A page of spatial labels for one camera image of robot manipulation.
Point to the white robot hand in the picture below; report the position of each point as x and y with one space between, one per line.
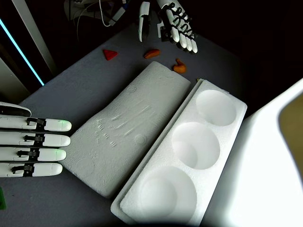
54 125
187 42

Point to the white foam lid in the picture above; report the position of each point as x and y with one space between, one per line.
123 123

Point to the white foam tray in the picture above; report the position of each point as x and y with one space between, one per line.
161 146

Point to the toy chicken drumstick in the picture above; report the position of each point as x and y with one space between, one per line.
180 68

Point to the grey table cloth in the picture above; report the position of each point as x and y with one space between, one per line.
71 94

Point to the orange grooved toy bread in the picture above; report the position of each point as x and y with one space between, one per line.
151 54

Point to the cyan light strip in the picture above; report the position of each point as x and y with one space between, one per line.
22 53

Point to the red triangular toy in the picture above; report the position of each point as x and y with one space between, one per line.
109 55

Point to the small green object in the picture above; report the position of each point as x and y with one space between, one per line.
2 198

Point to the large white robot shell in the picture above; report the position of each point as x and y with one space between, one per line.
255 165

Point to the white frame post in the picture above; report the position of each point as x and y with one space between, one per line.
35 35

